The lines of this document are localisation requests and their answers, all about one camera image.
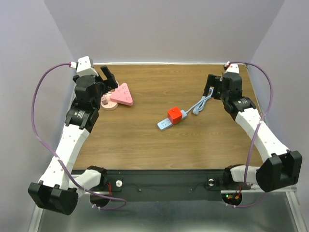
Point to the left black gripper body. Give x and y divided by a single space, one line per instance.
102 86

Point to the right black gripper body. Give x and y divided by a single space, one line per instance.
223 94

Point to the pink triangular power strip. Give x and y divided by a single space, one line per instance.
122 95

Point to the red cube socket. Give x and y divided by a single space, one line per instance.
174 115

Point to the blue power strip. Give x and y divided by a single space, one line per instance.
166 123

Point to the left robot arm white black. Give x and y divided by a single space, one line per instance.
57 190

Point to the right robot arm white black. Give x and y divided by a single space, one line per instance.
281 166

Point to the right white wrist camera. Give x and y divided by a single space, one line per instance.
231 67

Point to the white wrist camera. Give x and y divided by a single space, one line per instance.
84 65
231 67

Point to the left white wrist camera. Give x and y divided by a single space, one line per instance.
84 65

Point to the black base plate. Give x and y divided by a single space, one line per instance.
168 185

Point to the aluminium rail frame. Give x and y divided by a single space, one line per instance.
58 191

